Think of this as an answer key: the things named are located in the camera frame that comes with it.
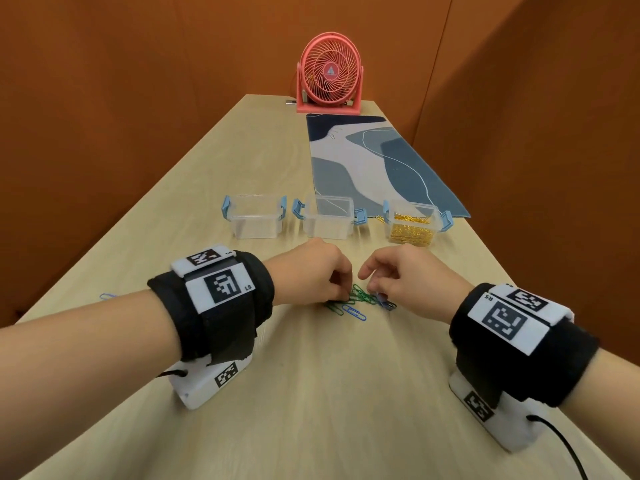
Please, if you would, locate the black left wristband with tags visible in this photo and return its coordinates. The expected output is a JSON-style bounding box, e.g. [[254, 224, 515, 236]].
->
[[147, 244, 276, 367]]

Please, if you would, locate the heap of gold paper clips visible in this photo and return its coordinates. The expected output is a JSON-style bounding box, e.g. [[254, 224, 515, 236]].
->
[[389, 212, 433, 245]]

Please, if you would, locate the person's left forearm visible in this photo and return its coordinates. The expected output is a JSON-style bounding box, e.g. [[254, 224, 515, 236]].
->
[[0, 289, 183, 480]]

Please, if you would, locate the black right camera cable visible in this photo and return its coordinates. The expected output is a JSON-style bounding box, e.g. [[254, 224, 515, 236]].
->
[[526, 414, 589, 480]]

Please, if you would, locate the pile of mixed paper clips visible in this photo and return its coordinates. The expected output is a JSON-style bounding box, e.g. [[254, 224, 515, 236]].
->
[[99, 283, 399, 323]]

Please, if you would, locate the person's right hand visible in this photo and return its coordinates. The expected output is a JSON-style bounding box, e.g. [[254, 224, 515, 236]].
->
[[357, 244, 475, 325]]

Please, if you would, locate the black wristband with tags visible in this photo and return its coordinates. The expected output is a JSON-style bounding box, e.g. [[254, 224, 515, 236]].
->
[[449, 282, 601, 408], [147, 244, 276, 367]]

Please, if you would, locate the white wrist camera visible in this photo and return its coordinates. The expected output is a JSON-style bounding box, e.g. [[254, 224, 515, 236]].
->
[[448, 370, 546, 453], [167, 353, 253, 411]]

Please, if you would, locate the black right wristband with tags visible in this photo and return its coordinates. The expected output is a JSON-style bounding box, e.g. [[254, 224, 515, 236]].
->
[[449, 282, 601, 408]]

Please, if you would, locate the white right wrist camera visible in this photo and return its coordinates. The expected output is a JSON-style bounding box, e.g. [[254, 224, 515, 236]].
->
[[448, 370, 546, 453]]

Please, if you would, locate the blue patterned desk mat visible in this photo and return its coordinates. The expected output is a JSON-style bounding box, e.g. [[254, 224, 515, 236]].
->
[[305, 113, 472, 219]]

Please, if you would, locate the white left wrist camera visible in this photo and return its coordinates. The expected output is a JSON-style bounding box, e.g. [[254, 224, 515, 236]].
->
[[167, 353, 253, 411]]

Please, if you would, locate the person's left hand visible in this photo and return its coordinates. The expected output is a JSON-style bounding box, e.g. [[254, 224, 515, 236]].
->
[[265, 238, 353, 307]]

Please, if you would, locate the pink desk fan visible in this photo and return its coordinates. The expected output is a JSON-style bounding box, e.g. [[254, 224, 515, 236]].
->
[[295, 32, 365, 115]]

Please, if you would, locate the clear box with blue latches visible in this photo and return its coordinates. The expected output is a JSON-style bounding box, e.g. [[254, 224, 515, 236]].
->
[[221, 194, 288, 239], [291, 195, 369, 241], [382, 199, 455, 247]]

